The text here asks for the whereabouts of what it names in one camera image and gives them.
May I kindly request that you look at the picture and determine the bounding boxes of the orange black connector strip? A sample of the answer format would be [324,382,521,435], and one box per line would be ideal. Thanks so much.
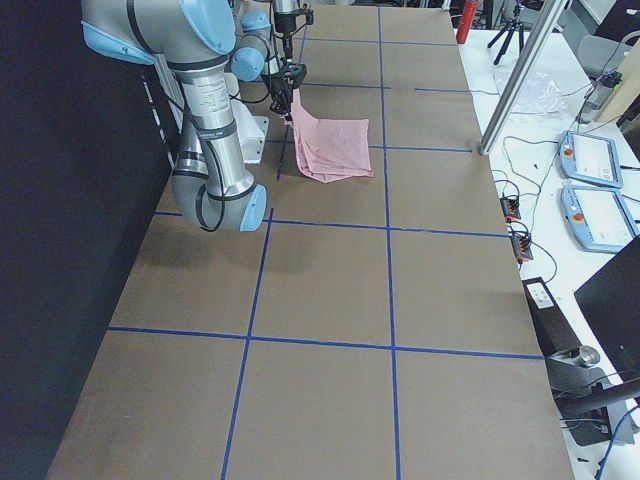
[499,196,521,223]

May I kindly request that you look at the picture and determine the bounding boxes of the black monitor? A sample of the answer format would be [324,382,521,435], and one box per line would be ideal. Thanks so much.
[574,238,639,371]

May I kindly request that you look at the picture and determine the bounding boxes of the blue teach pendant near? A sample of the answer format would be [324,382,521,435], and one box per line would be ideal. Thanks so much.
[560,185,639,254]

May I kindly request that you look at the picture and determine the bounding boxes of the black power box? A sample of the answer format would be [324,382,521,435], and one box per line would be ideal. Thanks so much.
[522,277,582,357]

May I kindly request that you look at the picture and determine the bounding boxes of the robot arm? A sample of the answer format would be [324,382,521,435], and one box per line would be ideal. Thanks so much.
[240,0,314,62]
[81,1,314,232]

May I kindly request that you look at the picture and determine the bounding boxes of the aluminium frame post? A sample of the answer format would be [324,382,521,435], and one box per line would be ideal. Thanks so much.
[479,0,566,155]

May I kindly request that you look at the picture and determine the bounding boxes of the clear plastic bag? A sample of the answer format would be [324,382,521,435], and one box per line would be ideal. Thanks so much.
[512,72,567,115]

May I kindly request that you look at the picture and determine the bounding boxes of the blue teach pendant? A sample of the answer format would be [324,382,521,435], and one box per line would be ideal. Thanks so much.
[560,185,639,254]
[558,130,624,189]

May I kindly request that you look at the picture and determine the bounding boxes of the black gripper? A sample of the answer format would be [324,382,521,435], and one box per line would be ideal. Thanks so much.
[274,4,314,59]
[268,62,306,121]

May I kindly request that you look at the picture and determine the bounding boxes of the pink printed t-shirt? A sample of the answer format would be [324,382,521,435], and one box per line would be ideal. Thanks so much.
[290,90,374,183]

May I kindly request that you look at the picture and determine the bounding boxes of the red cylinder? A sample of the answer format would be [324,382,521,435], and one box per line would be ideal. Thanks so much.
[456,0,478,45]

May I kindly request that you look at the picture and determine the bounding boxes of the blue teach pendant far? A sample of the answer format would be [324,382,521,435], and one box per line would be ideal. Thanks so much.
[558,130,624,189]

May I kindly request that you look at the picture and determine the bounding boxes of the black tripod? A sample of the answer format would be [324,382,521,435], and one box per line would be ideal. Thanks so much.
[487,1,524,66]

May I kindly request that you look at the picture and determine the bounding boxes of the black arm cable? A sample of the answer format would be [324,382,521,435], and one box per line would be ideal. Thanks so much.
[194,29,281,232]

